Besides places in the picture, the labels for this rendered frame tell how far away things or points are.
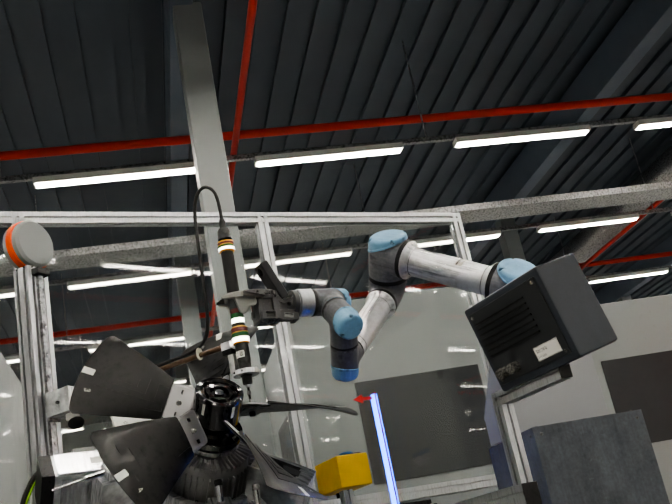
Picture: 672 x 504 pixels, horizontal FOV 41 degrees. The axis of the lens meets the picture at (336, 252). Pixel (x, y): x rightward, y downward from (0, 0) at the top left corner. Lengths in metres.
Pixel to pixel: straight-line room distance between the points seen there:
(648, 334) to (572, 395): 3.86
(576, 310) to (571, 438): 0.59
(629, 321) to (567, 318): 4.46
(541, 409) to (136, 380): 1.01
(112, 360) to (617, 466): 1.26
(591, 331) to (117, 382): 1.16
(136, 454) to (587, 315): 1.01
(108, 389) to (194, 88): 5.43
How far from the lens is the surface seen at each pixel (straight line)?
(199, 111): 7.46
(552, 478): 2.27
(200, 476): 2.27
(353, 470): 2.62
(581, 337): 1.77
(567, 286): 1.80
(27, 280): 2.87
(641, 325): 6.25
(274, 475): 2.04
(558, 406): 2.39
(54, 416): 2.73
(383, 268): 2.68
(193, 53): 7.75
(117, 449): 2.07
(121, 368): 2.34
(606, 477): 2.33
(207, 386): 2.26
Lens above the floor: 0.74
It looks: 20 degrees up
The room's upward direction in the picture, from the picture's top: 11 degrees counter-clockwise
